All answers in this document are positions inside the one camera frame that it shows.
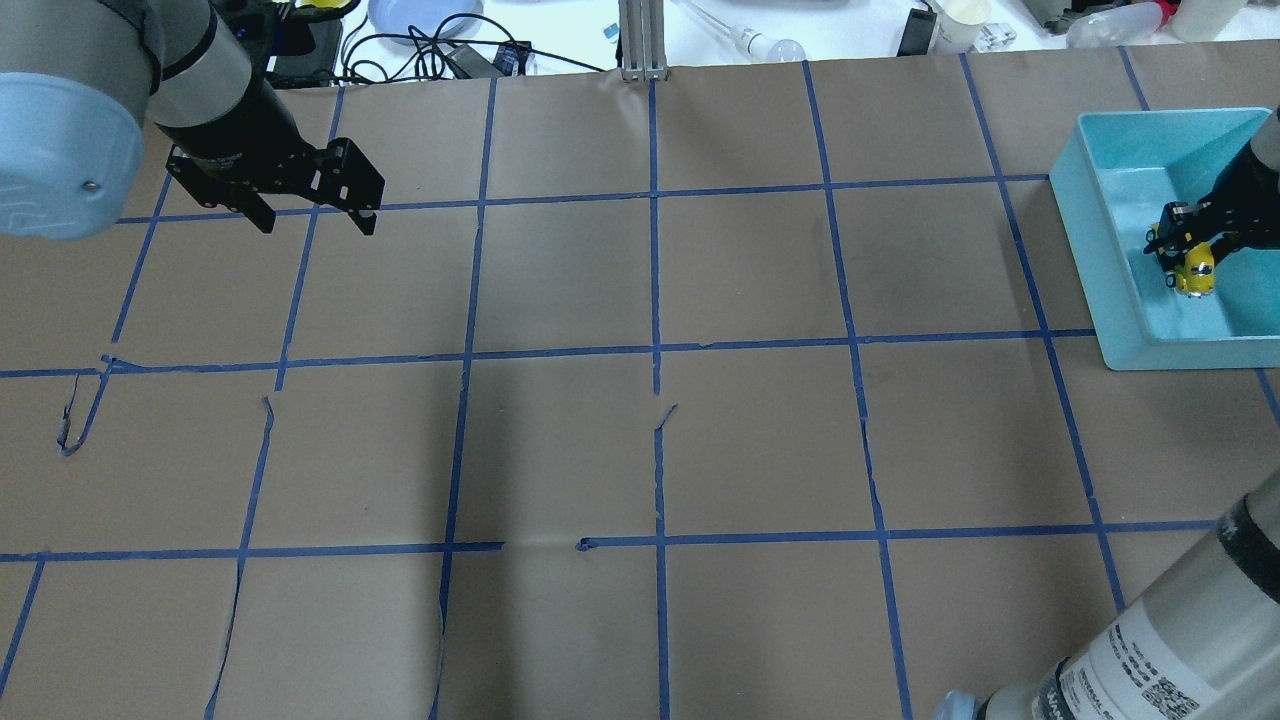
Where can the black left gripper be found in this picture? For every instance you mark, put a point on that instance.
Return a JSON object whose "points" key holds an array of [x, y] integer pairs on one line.
{"points": [[240, 122]]}

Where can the white light bulb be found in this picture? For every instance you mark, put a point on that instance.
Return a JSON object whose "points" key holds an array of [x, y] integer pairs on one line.
{"points": [[764, 48]]}

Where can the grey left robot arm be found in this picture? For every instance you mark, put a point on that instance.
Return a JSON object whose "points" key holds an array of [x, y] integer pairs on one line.
{"points": [[80, 78]]}

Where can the aluminium frame post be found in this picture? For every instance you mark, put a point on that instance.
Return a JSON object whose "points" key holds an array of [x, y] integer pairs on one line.
{"points": [[641, 49]]}

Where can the blue plastic plate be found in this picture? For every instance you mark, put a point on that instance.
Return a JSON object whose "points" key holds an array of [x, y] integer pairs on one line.
{"points": [[444, 18]]}

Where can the teal plastic storage bin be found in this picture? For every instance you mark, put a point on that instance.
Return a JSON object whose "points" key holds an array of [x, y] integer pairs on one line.
{"points": [[1133, 189]]}

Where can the black power adapter brick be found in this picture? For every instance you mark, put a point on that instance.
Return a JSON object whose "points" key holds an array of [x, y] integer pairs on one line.
{"points": [[303, 55]]}

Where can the white paper cup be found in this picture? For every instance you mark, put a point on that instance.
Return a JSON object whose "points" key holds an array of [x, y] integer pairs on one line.
{"points": [[959, 23]]}

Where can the yellow toy beetle car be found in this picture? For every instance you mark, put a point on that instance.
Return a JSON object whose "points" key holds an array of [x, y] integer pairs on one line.
{"points": [[1189, 275]]}

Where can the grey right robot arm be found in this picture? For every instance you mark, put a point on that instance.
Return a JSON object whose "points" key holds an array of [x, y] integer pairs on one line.
{"points": [[1200, 642]]}

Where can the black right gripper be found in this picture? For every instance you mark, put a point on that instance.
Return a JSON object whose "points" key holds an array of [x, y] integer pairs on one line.
{"points": [[1243, 189]]}

